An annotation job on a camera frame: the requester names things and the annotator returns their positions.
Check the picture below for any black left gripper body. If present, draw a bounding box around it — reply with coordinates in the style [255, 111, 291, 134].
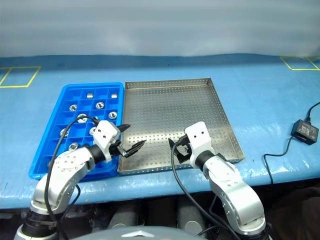
[108, 139, 126, 157]

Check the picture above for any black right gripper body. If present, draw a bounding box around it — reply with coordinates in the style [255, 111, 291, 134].
[177, 134, 193, 154]

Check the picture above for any perforated steel tray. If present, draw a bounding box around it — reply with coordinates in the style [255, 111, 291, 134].
[117, 77, 245, 176]

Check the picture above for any blue plastic compartment tray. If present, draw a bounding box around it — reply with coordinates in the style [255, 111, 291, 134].
[28, 82, 126, 181]

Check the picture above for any black power adapter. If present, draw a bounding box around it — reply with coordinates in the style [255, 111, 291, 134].
[290, 119, 320, 146]

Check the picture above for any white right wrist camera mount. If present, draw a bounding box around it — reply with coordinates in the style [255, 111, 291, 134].
[183, 121, 215, 169]

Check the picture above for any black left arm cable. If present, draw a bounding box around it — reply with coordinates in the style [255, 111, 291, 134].
[44, 115, 101, 240]

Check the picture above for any thin black adapter cable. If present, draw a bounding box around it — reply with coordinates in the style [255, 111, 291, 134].
[306, 101, 320, 123]
[262, 136, 294, 185]

